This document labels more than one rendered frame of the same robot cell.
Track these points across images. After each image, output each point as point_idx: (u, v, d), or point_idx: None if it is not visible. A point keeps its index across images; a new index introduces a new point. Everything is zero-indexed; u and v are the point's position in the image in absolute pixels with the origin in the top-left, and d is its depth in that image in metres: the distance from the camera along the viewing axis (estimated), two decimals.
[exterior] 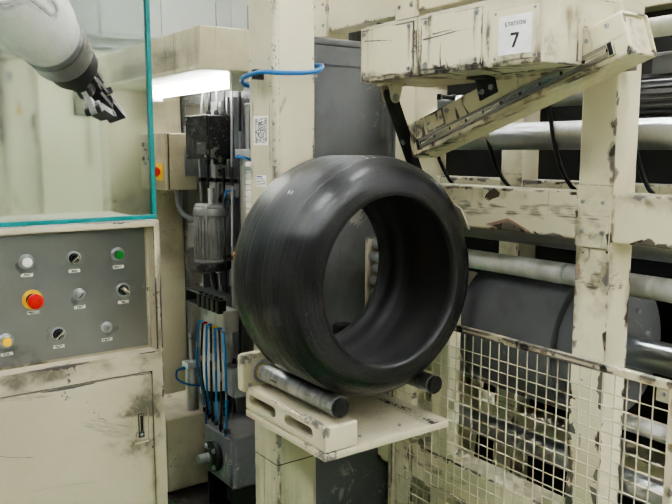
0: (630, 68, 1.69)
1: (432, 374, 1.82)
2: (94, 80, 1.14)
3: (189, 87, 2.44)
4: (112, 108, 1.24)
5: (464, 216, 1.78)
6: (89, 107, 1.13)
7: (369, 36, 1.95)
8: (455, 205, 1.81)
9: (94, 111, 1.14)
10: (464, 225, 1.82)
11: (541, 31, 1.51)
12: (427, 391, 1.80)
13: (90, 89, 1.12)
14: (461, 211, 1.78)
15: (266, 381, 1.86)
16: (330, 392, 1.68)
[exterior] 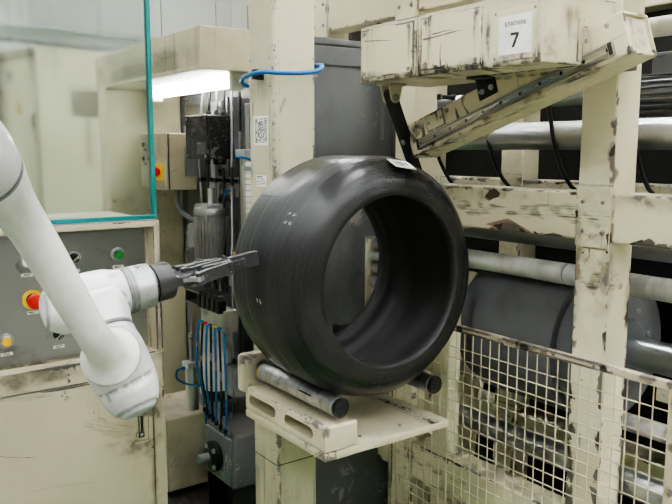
0: (630, 68, 1.69)
1: (424, 375, 1.81)
2: (183, 269, 1.48)
3: (189, 87, 2.44)
4: (229, 260, 1.54)
5: (403, 166, 1.66)
6: (195, 281, 1.46)
7: (369, 36, 1.95)
8: (388, 158, 1.67)
9: (198, 278, 1.45)
10: (408, 162, 1.70)
11: (541, 31, 1.51)
12: None
13: (182, 275, 1.46)
14: (398, 164, 1.66)
15: None
16: (321, 396, 1.67)
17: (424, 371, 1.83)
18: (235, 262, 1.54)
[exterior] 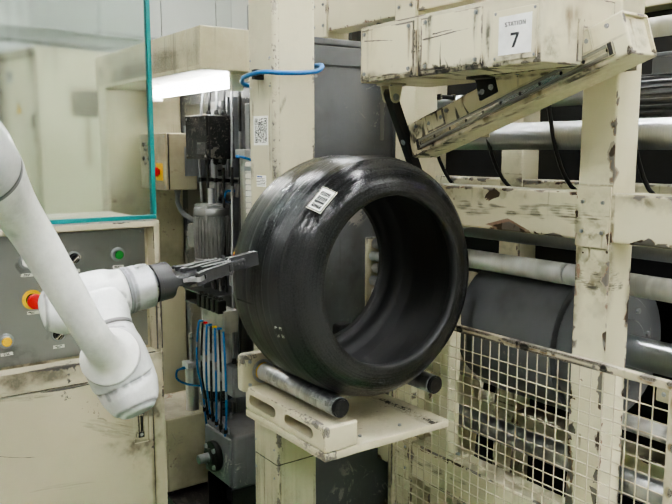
0: (630, 68, 1.69)
1: (421, 386, 1.81)
2: (182, 269, 1.48)
3: (189, 87, 2.44)
4: (229, 261, 1.54)
5: (325, 204, 1.54)
6: (195, 281, 1.46)
7: (369, 36, 1.95)
8: (307, 205, 1.56)
9: (197, 279, 1.45)
10: (325, 187, 1.57)
11: (541, 31, 1.51)
12: (438, 379, 1.82)
13: (182, 275, 1.46)
14: (320, 206, 1.55)
15: None
16: (320, 408, 1.67)
17: (416, 377, 1.82)
18: (235, 262, 1.54)
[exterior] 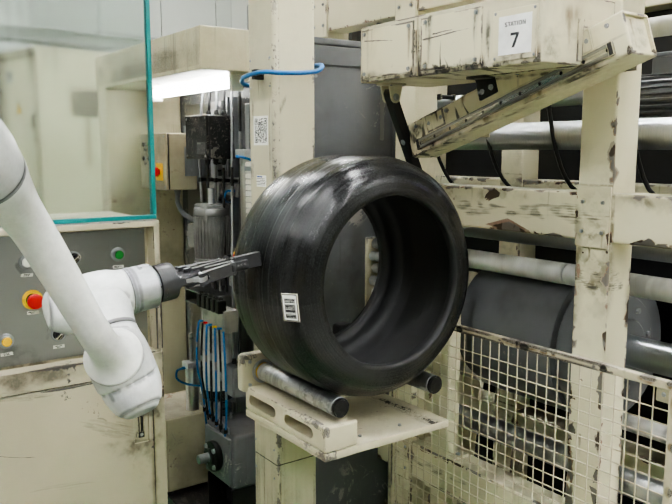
0: (630, 68, 1.69)
1: (426, 391, 1.82)
2: (185, 269, 1.48)
3: (189, 87, 2.44)
4: (232, 261, 1.54)
5: (296, 310, 1.53)
6: (198, 281, 1.46)
7: (369, 36, 1.95)
8: (284, 318, 1.55)
9: (200, 279, 1.46)
10: (283, 293, 1.54)
11: (541, 31, 1.51)
12: (433, 374, 1.81)
13: (185, 275, 1.46)
14: (294, 315, 1.54)
15: (276, 367, 1.87)
16: None
17: (416, 386, 1.82)
18: (238, 263, 1.55)
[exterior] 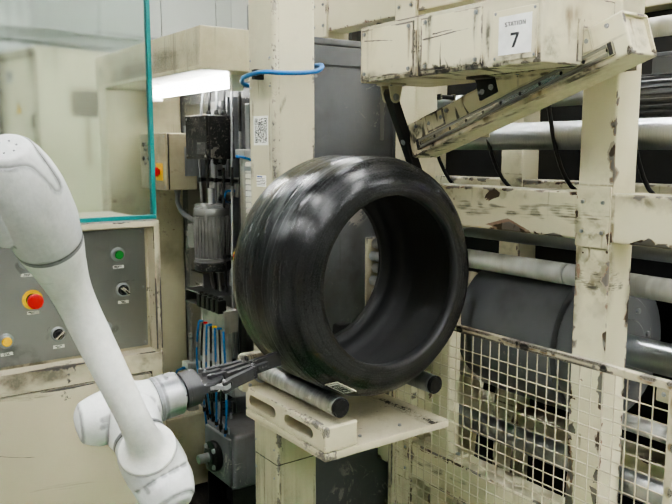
0: (630, 68, 1.69)
1: None
2: (209, 376, 1.54)
3: (189, 87, 2.44)
4: (253, 365, 1.60)
5: (347, 388, 1.63)
6: (221, 389, 1.52)
7: (369, 36, 1.95)
8: (342, 393, 1.67)
9: (224, 387, 1.51)
10: (326, 384, 1.63)
11: (541, 31, 1.51)
12: (426, 378, 1.79)
13: (209, 383, 1.52)
14: (348, 390, 1.64)
15: (268, 369, 1.86)
16: None
17: None
18: (259, 366, 1.60)
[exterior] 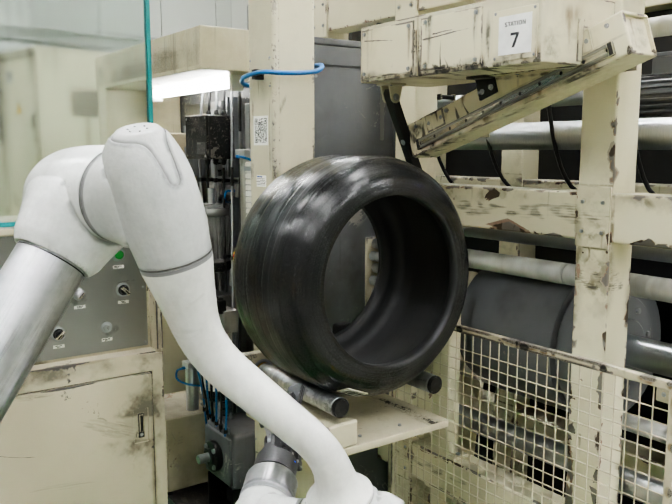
0: (630, 68, 1.69)
1: (422, 389, 1.81)
2: None
3: (189, 87, 2.44)
4: None
5: (359, 392, 1.65)
6: None
7: (369, 36, 1.95)
8: (355, 396, 1.69)
9: None
10: (338, 391, 1.65)
11: (541, 31, 1.51)
12: (437, 376, 1.81)
13: (264, 443, 1.30)
14: (360, 393, 1.66)
15: None
16: (324, 411, 1.68)
17: (415, 381, 1.82)
18: None
